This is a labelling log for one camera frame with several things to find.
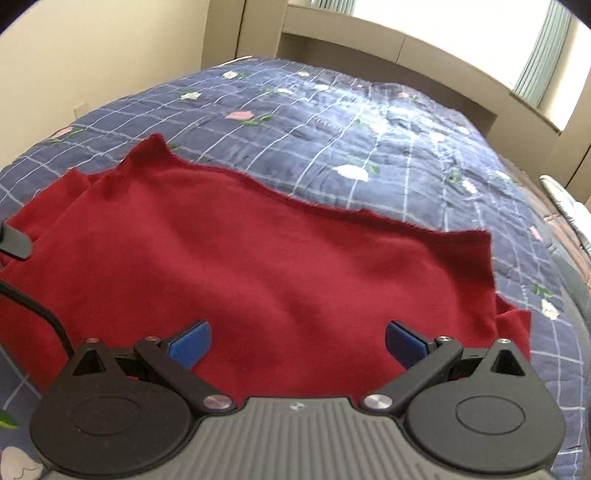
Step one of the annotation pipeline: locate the white wall outlet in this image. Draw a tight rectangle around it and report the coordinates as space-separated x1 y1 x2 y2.
73 103 89 119

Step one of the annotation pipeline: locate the blue plaid floral quilt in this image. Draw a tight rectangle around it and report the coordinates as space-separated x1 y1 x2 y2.
1 58 590 479

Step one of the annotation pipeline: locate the striped window curtain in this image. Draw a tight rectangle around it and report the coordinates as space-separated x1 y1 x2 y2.
513 1 572 109

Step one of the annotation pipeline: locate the white floral pillow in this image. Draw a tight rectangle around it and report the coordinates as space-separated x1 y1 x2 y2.
539 175 591 255

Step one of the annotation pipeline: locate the red knit sweater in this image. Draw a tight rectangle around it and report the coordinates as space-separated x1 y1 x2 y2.
1 135 531 399

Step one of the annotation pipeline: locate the black cable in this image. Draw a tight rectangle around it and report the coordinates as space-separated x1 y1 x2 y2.
0 279 75 358

